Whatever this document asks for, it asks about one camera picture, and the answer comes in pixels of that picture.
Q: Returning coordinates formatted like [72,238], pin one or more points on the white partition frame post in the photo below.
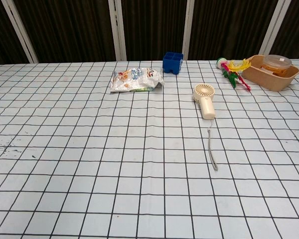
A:
[20,30]
[274,27]
[189,27]
[117,30]

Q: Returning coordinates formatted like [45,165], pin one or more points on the beige plastic basket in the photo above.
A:
[269,76]

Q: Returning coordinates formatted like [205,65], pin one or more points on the white grid-pattern tablecloth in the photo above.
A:
[114,161]

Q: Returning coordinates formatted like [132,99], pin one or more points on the crumpled snack bag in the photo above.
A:
[135,79]

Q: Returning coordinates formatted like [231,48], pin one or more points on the colourful feather toy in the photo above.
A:
[233,69]

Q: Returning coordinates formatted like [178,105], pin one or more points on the cream handheld fan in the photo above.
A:
[206,101]

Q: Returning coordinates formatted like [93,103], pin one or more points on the clear round lidded container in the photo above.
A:
[277,63]

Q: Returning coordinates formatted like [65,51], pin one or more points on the blue plastic grid tray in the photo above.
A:
[172,62]

